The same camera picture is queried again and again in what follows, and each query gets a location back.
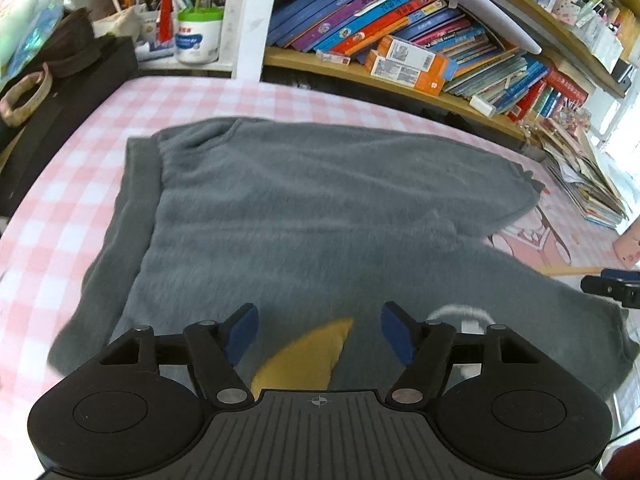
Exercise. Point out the red tassel ornament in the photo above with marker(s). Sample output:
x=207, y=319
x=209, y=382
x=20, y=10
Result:
x=167, y=10

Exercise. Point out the wooden bookshelf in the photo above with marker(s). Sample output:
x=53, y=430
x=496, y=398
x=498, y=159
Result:
x=310, y=62

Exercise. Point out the pile of magazines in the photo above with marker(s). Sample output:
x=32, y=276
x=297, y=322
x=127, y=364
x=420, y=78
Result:
x=585, y=180

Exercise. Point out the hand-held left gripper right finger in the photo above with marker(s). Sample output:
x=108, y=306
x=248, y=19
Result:
x=397, y=332

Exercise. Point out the white tub with green rim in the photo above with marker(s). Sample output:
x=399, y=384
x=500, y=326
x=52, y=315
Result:
x=199, y=37

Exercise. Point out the brown cloth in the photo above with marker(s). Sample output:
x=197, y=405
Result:
x=70, y=42

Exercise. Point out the small white eraser box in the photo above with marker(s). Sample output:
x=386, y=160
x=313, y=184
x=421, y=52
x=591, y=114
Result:
x=482, y=105

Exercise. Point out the pink checked printed mat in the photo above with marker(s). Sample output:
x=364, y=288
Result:
x=70, y=170

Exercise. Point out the small red and white box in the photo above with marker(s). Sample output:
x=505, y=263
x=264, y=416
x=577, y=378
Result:
x=332, y=57

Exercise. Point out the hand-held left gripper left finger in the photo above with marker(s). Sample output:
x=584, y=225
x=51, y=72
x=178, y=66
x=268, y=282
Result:
x=242, y=331

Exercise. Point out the stack of colourful books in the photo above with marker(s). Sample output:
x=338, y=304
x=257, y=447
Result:
x=400, y=15

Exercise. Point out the grey fleece garment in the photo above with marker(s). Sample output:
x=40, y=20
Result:
x=310, y=210

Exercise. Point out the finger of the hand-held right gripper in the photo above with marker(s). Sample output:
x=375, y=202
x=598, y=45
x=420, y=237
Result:
x=600, y=286

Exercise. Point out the pink box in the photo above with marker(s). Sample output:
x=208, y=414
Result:
x=629, y=247

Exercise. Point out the white folder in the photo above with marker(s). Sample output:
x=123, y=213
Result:
x=490, y=15

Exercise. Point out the pastel plastic bag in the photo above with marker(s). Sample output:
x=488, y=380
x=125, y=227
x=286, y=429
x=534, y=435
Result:
x=25, y=30

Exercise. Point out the white post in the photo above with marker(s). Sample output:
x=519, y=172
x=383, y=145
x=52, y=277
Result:
x=252, y=20

